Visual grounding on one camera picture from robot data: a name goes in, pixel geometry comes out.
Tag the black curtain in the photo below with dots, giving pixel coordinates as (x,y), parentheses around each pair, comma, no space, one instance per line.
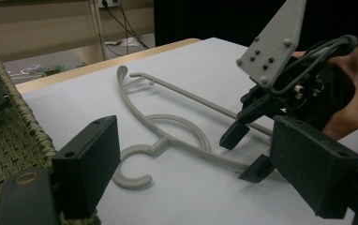
(214,18)

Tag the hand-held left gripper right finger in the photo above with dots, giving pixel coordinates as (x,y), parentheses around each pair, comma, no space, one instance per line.
(314,168)

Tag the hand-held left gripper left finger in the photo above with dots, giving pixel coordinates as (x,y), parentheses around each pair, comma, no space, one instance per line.
(86,168)

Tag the grey plastic clothes hanger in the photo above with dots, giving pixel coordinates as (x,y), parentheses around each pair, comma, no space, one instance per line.
(162,144)

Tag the green woven basket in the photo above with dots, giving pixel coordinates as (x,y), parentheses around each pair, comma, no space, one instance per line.
(14,137)

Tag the beige metal post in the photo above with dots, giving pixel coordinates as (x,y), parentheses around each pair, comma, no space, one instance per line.
(97,28)

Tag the white paper on floor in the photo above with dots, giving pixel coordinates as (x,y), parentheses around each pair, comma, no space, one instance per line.
(121,42)

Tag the small teal item on floor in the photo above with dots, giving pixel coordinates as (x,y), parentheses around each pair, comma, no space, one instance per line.
(50,69)

